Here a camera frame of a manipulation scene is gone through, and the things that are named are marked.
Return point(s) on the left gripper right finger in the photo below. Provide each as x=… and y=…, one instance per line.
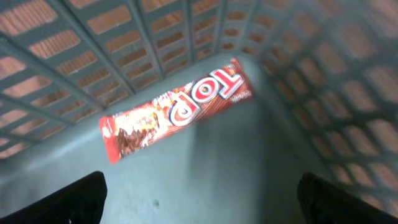
x=323, y=203

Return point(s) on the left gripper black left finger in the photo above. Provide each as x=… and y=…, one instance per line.
x=80, y=202

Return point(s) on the red chocolate bar wrapper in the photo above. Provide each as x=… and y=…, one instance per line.
x=127, y=132

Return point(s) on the grey plastic basket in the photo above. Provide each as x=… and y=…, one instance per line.
x=323, y=74

